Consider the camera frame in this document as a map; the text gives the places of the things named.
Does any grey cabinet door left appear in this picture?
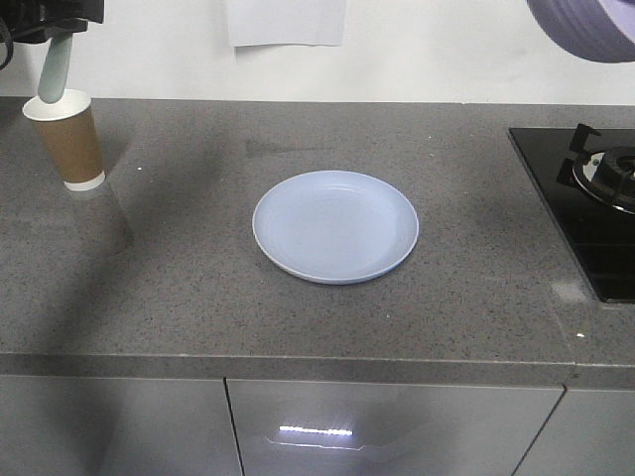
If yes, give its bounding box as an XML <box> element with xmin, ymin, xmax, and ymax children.
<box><xmin>1</xmin><ymin>376</ymin><xmax>241</xmax><ymax>475</ymax></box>

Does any light blue plate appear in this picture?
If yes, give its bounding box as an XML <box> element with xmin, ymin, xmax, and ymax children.
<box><xmin>252</xmin><ymin>171</ymin><xmax>420</xmax><ymax>285</ymax></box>

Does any grey cabinet door middle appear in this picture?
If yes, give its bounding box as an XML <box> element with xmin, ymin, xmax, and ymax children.
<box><xmin>227</xmin><ymin>380</ymin><xmax>563</xmax><ymax>475</ymax></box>

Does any grey upper drawer front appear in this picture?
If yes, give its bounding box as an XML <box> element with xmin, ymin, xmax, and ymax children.
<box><xmin>516</xmin><ymin>390</ymin><xmax>634</xmax><ymax>475</ymax></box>

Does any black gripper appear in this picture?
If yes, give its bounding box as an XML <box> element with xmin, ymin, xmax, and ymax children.
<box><xmin>1</xmin><ymin>0</ymin><xmax>104</xmax><ymax>43</ymax></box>

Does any purple plastic bowl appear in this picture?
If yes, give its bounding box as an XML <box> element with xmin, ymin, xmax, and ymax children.
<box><xmin>527</xmin><ymin>0</ymin><xmax>634</xmax><ymax>63</ymax></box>

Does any white paper sheet on wall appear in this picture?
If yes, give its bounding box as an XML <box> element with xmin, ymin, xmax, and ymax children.
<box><xmin>226</xmin><ymin>0</ymin><xmax>346</xmax><ymax>48</ymax></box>

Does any mint green plastic spoon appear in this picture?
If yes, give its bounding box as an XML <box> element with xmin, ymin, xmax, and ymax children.
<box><xmin>38</xmin><ymin>33</ymin><xmax>73</xmax><ymax>104</ymax></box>

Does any grey cabinet door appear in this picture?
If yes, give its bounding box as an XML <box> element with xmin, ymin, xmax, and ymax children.
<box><xmin>1</xmin><ymin>376</ymin><xmax>241</xmax><ymax>475</ymax></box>
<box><xmin>227</xmin><ymin>380</ymin><xmax>563</xmax><ymax>475</ymax></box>

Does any brown paper cup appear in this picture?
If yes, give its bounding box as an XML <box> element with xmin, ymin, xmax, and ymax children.
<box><xmin>22</xmin><ymin>89</ymin><xmax>106</xmax><ymax>192</ymax></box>

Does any black gas stove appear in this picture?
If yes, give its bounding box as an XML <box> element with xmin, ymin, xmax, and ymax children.
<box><xmin>509</xmin><ymin>123</ymin><xmax>634</xmax><ymax>303</ymax></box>

